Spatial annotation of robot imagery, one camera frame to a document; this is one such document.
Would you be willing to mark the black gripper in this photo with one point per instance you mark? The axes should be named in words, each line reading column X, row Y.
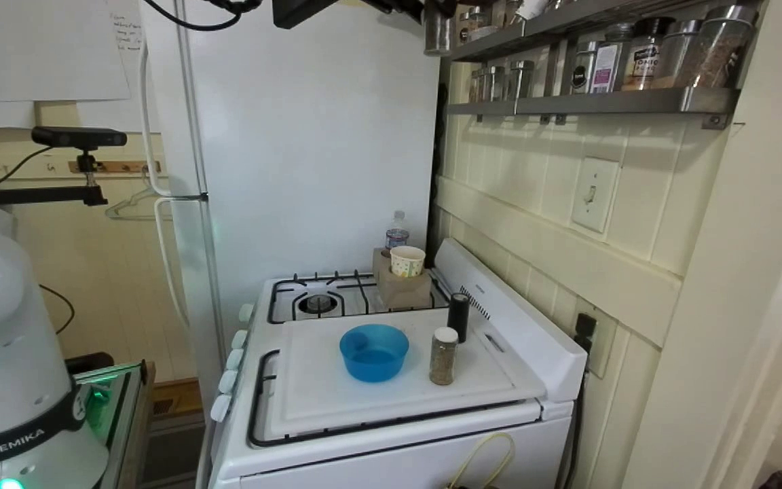
column 394, row 5

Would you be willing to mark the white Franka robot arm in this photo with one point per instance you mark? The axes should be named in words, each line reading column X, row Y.
column 2, row 342

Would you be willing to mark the glass spice jar steel lid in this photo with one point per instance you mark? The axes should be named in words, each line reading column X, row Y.
column 501, row 81
column 523, row 78
column 700, row 54
column 558, row 72
column 583, row 72
column 735, row 50
column 478, row 85

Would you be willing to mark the white-labelled spice jar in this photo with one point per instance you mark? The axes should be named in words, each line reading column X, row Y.
column 606, row 68

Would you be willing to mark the black-capped labelled spice jar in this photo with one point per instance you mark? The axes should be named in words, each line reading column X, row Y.
column 649, row 57

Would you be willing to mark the black spice bottle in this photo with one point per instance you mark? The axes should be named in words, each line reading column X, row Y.
column 461, row 315

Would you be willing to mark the blue plastic bowl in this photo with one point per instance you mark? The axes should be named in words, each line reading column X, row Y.
column 372, row 354

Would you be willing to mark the white-capped brown spice bottle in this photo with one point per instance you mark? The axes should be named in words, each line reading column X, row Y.
column 443, row 361

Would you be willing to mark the white ceramic cup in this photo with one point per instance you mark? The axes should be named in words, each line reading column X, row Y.
column 534, row 9

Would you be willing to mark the white refrigerator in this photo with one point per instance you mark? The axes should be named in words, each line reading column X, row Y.
column 318, row 137

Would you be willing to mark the glass jar with lid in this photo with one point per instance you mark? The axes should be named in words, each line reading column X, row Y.
column 398, row 235

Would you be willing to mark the white patterned paper cup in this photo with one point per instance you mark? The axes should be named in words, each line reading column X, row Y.
column 409, row 262

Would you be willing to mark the brown cardboard box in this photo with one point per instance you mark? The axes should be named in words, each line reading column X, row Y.
column 406, row 290

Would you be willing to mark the black stove grate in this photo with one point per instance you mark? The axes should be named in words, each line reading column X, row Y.
column 318, row 282
column 254, row 407

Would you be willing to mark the black plug in outlet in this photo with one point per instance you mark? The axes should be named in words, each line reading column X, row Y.
column 586, row 330

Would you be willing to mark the white cutting board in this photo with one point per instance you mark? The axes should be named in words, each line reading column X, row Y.
column 318, row 381

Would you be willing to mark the white gas stove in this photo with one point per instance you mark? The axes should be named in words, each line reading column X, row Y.
column 409, row 456

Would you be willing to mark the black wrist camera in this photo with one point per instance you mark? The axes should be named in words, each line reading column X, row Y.
column 300, row 12

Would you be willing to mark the steel wall spice rack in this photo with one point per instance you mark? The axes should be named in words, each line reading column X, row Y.
column 590, row 101

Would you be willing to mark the cream light switch plate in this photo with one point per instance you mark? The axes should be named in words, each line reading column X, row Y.
column 595, row 194

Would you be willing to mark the black camera on stand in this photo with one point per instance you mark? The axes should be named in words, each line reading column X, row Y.
column 79, row 137

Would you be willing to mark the white wall board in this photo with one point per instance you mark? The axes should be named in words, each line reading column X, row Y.
column 40, row 50

